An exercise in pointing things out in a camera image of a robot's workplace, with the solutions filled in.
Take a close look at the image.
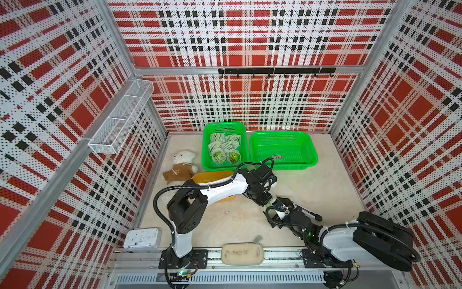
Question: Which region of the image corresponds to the empty green plastic basket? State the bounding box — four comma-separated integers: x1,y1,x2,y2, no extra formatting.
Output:
202,122,250,172

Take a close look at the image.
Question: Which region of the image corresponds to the green basket with fruit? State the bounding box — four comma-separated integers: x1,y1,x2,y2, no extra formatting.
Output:
249,131,318,171

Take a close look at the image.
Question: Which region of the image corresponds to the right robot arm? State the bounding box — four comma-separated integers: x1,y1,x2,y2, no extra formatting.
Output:
262,197,421,272

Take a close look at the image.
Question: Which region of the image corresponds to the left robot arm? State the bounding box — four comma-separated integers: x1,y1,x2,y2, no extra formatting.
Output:
152,157,277,271

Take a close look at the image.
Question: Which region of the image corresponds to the white teddy bear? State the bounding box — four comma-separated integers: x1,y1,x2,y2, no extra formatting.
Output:
162,150,199,184

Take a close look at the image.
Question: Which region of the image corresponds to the yellow plastic bowl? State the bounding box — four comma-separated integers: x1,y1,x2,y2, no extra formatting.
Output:
192,171,233,184

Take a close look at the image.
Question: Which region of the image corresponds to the white power strip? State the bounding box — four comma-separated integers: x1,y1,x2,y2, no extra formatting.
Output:
123,228,161,251

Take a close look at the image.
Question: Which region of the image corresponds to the black pen tool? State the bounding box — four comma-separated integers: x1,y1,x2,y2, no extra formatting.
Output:
302,208,322,222

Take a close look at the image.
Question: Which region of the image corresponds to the black hook rail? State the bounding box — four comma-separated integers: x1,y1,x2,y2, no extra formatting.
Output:
218,67,336,76

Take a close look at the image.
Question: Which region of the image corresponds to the beige sponge block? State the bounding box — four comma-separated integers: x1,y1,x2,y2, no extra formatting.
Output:
221,243,264,266

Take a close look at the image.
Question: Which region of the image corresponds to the clear wall shelf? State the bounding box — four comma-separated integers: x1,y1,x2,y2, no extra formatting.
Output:
89,79,154,155

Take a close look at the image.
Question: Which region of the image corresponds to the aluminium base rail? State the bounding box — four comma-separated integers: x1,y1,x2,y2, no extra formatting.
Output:
101,243,411,289

